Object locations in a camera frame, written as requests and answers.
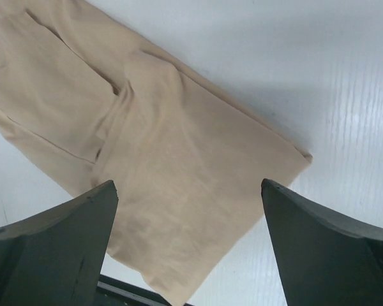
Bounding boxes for beige t shirt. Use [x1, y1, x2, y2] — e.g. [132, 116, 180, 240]
[0, 1, 312, 305]

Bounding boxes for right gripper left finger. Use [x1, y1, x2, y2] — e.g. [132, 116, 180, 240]
[0, 180, 118, 305]

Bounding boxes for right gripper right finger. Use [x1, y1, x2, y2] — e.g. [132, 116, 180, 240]
[261, 179, 383, 305]

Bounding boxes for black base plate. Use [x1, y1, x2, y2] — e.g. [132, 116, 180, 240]
[93, 275, 169, 306]

